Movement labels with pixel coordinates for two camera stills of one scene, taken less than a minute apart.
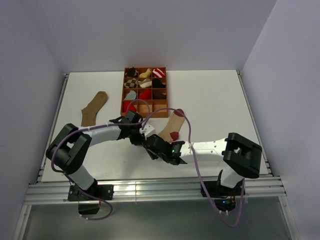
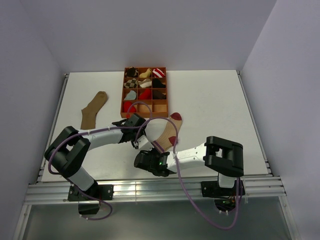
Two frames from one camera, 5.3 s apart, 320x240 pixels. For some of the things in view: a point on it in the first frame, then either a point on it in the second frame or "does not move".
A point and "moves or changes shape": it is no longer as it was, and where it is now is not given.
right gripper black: (152, 155) → (148, 152)
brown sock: (89, 113) does not move
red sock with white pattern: (131, 107) does not move
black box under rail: (88, 209) does not move
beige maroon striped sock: (170, 131) moves or changes shape
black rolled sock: (156, 83) does not move
